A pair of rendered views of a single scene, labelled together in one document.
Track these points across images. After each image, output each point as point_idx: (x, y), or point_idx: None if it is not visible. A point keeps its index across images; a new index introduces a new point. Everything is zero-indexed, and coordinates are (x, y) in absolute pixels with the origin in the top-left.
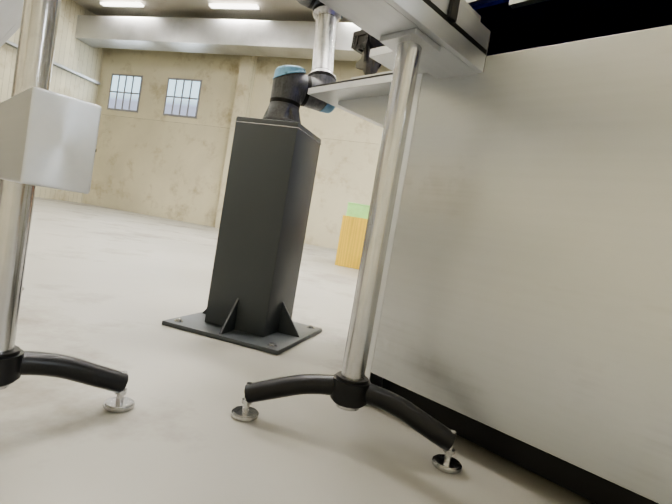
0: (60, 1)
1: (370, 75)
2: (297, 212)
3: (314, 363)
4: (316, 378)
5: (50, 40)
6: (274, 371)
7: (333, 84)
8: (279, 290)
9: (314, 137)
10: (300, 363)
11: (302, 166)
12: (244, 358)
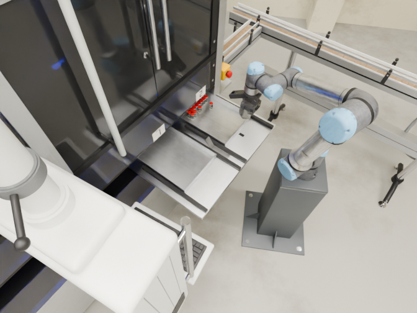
0: (289, 59)
1: (239, 108)
2: (269, 190)
3: (230, 190)
4: None
5: (286, 66)
6: (239, 174)
7: (257, 115)
8: (261, 203)
9: (280, 173)
10: (235, 187)
11: (275, 174)
12: (254, 181)
